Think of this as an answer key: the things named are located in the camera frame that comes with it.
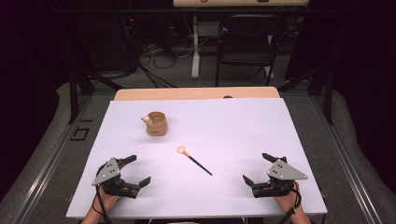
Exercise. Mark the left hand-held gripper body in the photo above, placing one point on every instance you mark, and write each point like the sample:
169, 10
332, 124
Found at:
109, 174

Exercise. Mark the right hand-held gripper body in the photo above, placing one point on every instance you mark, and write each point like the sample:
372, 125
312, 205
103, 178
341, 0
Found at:
280, 179

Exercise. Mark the tan wooden cup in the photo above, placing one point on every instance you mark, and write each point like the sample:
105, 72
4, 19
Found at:
157, 126

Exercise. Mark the person's right hand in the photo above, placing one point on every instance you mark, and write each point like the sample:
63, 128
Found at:
288, 202

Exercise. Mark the person's left hand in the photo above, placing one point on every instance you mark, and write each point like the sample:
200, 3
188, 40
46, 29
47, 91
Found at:
109, 200

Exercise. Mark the white board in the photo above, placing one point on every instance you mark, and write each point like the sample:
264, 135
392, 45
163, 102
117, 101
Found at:
202, 133

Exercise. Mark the black metal stand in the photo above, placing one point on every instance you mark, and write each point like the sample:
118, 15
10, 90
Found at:
74, 93
327, 93

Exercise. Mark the light wooden table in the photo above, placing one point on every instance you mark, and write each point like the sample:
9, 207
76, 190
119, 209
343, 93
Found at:
193, 93

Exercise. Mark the black folding chair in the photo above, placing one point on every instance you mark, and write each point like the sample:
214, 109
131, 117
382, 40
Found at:
249, 40

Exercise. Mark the white desk leg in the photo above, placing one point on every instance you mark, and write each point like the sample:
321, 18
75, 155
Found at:
195, 56

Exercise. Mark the light desk top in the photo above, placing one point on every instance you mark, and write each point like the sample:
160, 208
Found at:
239, 3

